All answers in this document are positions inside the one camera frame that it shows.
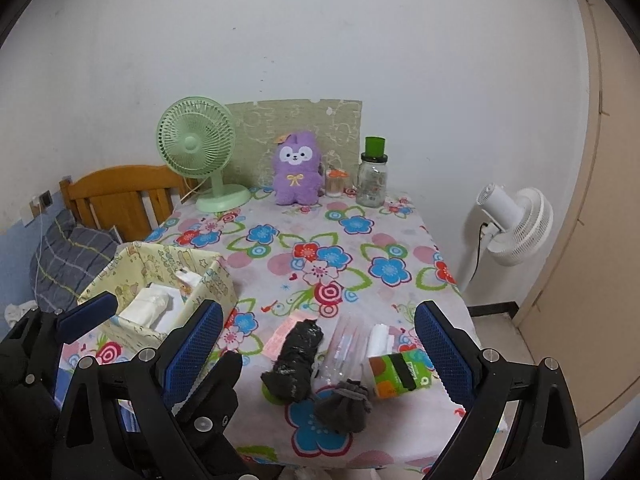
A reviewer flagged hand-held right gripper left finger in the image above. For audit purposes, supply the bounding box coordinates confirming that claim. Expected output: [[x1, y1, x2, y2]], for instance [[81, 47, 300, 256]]
[[52, 299, 224, 480]]

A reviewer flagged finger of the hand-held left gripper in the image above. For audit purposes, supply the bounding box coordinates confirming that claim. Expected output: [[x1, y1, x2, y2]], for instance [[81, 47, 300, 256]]
[[10, 292, 118, 376], [165, 351, 251, 480]]

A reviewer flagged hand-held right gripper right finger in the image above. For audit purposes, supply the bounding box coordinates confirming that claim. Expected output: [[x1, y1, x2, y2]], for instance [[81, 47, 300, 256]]
[[415, 301, 585, 480]]

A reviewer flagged orange green tissue pack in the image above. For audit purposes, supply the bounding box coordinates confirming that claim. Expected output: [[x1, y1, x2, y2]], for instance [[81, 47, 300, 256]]
[[368, 350, 436, 401]]

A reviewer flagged white plastic bag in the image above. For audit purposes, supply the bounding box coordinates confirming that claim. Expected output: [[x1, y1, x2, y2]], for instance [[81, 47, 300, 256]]
[[367, 323, 396, 361]]

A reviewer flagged black plastic bag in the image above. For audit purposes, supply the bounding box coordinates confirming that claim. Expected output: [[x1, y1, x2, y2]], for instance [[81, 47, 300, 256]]
[[261, 319, 323, 405]]

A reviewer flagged yellow printed storage box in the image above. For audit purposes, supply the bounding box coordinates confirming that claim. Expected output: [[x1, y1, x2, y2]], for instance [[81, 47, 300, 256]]
[[77, 241, 237, 348]]

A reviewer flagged clear plastic package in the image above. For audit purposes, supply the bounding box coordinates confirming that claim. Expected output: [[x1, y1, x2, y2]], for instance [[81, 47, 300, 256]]
[[312, 310, 381, 396]]

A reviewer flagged dark grey sock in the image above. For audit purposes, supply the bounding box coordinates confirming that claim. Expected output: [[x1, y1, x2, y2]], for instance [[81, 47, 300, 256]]
[[314, 380, 373, 433]]

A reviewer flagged white tissue pack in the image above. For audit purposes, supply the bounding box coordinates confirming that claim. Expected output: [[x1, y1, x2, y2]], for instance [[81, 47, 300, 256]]
[[117, 282, 173, 333]]

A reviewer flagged grey plaid pillow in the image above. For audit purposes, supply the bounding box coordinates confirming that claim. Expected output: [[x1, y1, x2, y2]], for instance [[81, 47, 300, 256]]
[[30, 209, 121, 313]]

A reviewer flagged white crumpled cloth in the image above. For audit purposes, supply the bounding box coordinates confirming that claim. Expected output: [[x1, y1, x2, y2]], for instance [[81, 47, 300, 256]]
[[4, 300, 38, 327]]

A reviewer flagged pink paper slip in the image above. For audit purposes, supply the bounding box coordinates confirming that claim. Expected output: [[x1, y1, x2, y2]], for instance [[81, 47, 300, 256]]
[[264, 312, 313, 361]]

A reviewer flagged white charger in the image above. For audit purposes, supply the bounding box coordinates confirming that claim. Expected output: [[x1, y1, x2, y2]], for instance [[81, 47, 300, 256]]
[[172, 269, 201, 291]]

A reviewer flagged white standing fan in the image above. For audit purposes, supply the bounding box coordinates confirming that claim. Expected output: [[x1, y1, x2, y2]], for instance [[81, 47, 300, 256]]
[[460, 183, 555, 301]]

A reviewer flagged floral tablecloth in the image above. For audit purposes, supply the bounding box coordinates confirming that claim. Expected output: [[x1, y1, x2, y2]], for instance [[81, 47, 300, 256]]
[[55, 186, 483, 476]]

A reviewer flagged clear glass jar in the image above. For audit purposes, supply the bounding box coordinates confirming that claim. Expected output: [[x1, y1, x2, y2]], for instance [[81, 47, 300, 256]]
[[356, 154, 390, 208]]

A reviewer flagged purple plush toy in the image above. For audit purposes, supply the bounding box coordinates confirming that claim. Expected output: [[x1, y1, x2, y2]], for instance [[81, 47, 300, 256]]
[[271, 130, 325, 207]]

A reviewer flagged green desk fan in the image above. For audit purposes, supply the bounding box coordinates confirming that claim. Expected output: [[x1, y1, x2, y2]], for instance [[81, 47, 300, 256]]
[[156, 96, 252, 214]]

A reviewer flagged small cotton swab jar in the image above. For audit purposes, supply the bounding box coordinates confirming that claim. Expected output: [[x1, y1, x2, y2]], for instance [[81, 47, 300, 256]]
[[325, 166, 347, 198]]

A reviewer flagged beige door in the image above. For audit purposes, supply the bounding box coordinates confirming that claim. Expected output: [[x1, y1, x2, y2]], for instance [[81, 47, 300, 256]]
[[515, 0, 640, 436]]

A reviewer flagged black fan cable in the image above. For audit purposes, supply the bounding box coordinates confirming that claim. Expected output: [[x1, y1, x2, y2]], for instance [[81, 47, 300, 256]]
[[475, 220, 489, 286]]

